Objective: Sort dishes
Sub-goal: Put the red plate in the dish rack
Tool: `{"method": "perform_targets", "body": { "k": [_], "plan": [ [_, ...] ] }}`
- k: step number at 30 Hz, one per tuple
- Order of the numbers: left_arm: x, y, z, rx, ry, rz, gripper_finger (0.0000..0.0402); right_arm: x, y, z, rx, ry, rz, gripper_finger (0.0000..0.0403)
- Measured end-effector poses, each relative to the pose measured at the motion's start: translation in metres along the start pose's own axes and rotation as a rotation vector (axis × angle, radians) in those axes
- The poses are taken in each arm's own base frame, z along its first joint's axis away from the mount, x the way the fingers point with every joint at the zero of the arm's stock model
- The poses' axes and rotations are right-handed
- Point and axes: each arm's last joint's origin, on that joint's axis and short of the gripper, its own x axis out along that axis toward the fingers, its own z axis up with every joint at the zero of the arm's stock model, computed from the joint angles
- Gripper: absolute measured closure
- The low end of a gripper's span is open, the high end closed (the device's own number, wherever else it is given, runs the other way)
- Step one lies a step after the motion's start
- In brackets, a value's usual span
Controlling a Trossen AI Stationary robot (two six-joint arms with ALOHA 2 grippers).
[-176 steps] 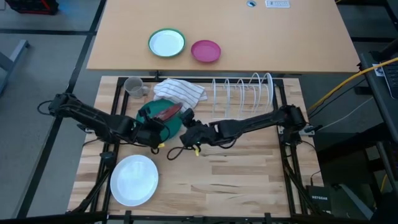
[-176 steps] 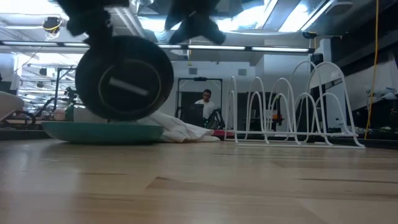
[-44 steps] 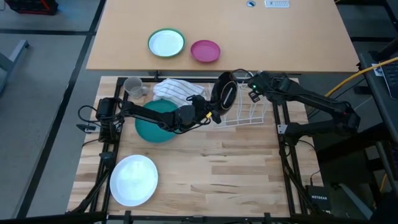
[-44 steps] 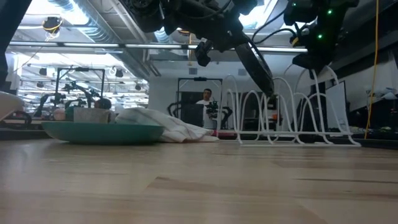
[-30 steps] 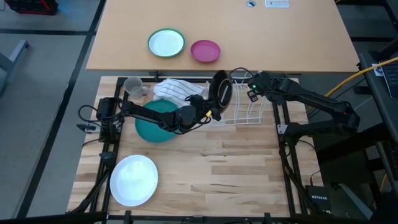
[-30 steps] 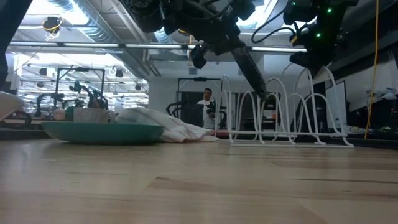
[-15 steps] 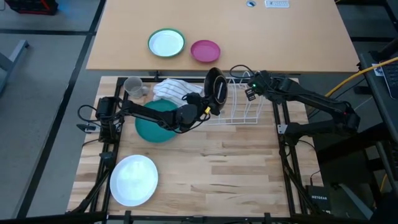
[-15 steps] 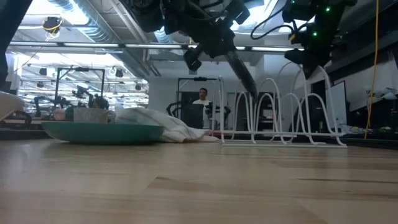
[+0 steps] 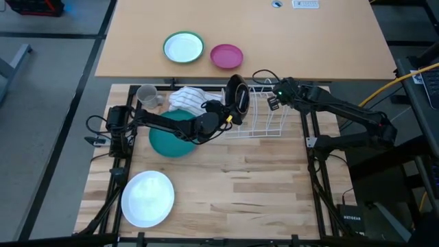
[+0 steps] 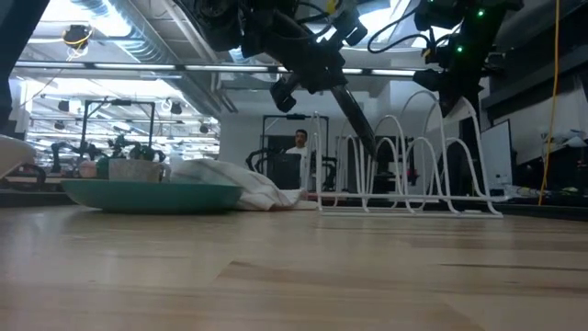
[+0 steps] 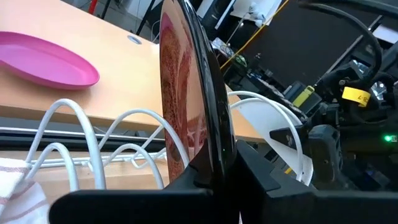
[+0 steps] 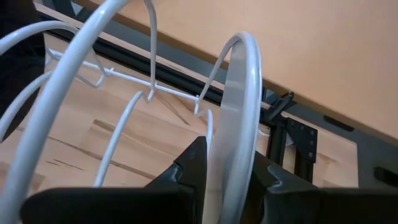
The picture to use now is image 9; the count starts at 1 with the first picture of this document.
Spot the large white plate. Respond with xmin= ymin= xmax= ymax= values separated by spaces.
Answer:
xmin=121 ymin=170 xmax=176 ymax=228

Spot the dark red patterned plate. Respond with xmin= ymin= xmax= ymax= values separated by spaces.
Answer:
xmin=224 ymin=73 xmax=251 ymax=124

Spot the pink plate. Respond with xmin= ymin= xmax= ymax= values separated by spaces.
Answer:
xmin=209 ymin=43 xmax=245 ymax=70

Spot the black metal table frame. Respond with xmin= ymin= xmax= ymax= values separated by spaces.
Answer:
xmin=73 ymin=84 xmax=364 ymax=247

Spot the red and black crate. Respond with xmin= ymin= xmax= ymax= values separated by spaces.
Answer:
xmin=5 ymin=0 xmax=65 ymax=17

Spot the black laptop keyboard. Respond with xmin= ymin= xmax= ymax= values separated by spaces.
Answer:
xmin=420 ymin=67 xmax=439 ymax=110

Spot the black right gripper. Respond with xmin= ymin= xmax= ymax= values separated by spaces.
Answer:
xmin=266 ymin=77 xmax=305 ymax=112

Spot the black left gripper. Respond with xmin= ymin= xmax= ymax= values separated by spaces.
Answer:
xmin=201 ymin=99 xmax=243 ymax=126

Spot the white striped dish cloth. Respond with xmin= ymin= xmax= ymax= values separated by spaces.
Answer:
xmin=167 ymin=85 xmax=224 ymax=117

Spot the white wire dish rack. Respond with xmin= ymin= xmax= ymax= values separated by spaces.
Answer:
xmin=221 ymin=84 xmax=291 ymax=140

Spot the grey table leg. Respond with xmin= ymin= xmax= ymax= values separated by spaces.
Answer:
xmin=0 ymin=43 xmax=34 ymax=104

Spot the black Netgear network switch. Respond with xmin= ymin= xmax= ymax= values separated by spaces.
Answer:
xmin=336 ymin=204 xmax=366 ymax=236

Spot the white power strip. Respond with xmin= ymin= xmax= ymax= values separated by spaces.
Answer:
xmin=292 ymin=0 xmax=320 ymax=10

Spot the yellow cable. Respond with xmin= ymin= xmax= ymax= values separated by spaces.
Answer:
xmin=358 ymin=62 xmax=439 ymax=108

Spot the large teal plate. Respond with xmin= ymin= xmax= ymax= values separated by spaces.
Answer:
xmin=148 ymin=108 xmax=200 ymax=158

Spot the white plate with green rim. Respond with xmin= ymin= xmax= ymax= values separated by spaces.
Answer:
xmin=163 ymin=30 xmax=206 ymax=64

